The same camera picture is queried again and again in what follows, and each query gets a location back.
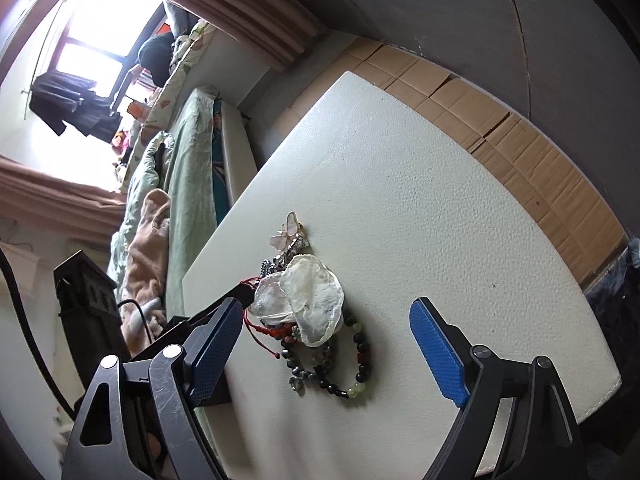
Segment dark bag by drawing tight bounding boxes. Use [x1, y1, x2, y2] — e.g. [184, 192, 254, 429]
[584, 234, 640, 361]

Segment flattened cardboard sheet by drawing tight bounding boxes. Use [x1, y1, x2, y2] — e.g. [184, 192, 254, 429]
[272, 35, 628, 288]

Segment silver chain bracelet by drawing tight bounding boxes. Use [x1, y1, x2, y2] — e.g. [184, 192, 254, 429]
[259, 236, 310, 281]

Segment red cord bracelet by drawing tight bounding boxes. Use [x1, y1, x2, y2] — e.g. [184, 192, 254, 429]
[241, 278, 297, 361]

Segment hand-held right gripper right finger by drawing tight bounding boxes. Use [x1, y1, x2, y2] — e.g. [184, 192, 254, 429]
[408, 297, 589, 480]

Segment dark cloth bundle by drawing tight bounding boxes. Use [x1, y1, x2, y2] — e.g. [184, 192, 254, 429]
[136, 32, 177, 88]

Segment translucent white shell dish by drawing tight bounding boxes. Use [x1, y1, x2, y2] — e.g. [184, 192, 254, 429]
[253, 254, 346, 349]

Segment thick black cable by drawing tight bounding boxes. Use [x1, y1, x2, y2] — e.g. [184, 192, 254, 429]
[0, 247, 78, 421]

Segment dark hanging clothes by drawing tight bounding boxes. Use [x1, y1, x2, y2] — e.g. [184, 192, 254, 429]
[27, 70, 122, 142]

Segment pink pleated curtain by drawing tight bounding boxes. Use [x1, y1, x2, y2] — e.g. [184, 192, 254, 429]
[0, 155, 128, 247]

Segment bed with green quilt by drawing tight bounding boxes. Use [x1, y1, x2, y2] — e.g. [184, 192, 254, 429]
[107, 87, 219, 321]

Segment pearly butterfly hair clip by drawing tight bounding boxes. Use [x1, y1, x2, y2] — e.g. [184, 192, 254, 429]
[270, 211, 309, 252]

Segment dark and green bead bracelet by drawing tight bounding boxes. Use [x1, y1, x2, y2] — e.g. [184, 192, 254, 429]
[320, 311, 375, 400]

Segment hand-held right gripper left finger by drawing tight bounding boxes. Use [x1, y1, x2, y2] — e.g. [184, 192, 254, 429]
[60, 297, 245, 480]

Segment grey stone bead bracelet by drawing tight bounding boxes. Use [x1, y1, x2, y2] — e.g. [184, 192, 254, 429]
[280, 332, 341, 397]

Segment floral patterned bedding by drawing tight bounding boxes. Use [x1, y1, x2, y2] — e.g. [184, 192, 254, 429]
[142, 19, 217, 133]

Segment white bed board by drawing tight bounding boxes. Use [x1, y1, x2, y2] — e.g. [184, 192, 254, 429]
[219, 100, 259, 213]

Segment pink plush blanket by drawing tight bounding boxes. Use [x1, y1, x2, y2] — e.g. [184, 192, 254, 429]
[121, 188, 173, 356]

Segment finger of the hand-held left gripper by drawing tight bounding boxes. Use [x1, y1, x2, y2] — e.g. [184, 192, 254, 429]
[131, 284, 254, 362]

